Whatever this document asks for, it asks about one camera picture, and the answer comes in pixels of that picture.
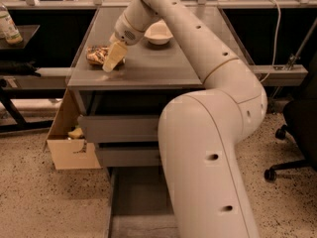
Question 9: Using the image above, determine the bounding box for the open cardboard box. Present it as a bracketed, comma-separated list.
[47, 90, 100, 170]

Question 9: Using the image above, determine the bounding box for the black office chair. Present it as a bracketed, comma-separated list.
[264, 54, 317, 181]

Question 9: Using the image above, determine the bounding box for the grey top drawer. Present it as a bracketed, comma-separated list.
[78, 115, 159, 143]

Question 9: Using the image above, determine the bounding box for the clear bottle with label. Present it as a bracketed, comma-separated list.
[0, 3, 23, 45]

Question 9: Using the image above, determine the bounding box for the black side table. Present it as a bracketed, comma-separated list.
[0, 25, 53, 133]

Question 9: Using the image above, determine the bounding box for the grey drawer cabinet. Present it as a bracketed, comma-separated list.
[68, 6, 263, 114]

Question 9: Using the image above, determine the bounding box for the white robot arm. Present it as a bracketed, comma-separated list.
[103, 0, 267, 238]

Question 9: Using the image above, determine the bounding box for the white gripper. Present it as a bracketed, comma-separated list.
[102, 12, 145, 72]

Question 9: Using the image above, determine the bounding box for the grey open bottom drawer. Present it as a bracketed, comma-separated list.
[104, 166, 180, 238]

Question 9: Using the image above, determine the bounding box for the yellow item in box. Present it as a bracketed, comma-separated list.
[67, 127, 83, 139]

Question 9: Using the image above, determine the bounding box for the grey middle drawer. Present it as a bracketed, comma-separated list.
[95, 142, 160, 167]

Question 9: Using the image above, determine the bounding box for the white paper bowl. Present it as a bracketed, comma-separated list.
[145, 21, 173, 46]

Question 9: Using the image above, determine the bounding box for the white cable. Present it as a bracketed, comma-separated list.
[258, 0, 282, 85]

